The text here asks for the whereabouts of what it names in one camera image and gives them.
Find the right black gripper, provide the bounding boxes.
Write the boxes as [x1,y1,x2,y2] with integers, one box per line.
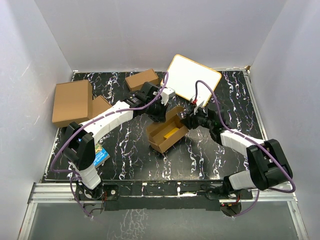
[180,105,214,129]

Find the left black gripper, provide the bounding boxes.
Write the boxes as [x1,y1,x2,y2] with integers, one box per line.
[145,97,169,124]

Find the yellow rectangular block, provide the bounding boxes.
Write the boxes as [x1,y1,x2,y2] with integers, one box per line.
[163,127,179,140]

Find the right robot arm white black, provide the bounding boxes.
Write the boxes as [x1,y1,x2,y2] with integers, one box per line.
[179,109,293,199]

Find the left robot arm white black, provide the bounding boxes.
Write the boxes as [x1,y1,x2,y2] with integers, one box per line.
[62,82,175,200]

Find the small cardboard box at back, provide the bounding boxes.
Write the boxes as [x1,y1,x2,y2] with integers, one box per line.
[125,68,159,92]

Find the flat cardboard box under large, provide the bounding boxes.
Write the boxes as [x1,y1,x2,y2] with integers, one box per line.
[90,95,112,119]

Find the large closed cardboard box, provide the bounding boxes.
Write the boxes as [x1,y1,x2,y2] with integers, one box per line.
[52,80,93,128]

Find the white board orange rim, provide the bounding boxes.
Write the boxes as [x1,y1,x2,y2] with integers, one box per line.
[166,54,222,107]

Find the colourful children's book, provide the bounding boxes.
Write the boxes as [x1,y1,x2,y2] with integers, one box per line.
[93,143,110,169]

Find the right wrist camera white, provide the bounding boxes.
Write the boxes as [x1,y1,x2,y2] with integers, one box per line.
[190,95,205,115]

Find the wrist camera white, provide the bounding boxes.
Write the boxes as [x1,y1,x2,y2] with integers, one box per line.
[160,87,176,106]
[190,95,205,115]

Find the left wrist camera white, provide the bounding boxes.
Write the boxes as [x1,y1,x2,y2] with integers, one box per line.
[160,87,176,106]

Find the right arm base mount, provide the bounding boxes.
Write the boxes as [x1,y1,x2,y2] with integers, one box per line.
[203,176,245,200]

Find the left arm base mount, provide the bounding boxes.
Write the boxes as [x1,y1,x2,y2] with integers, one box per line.
[75,184,119,202]

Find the aluminium frame rail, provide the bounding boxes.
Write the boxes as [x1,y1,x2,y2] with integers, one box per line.
[18,180,308,240]

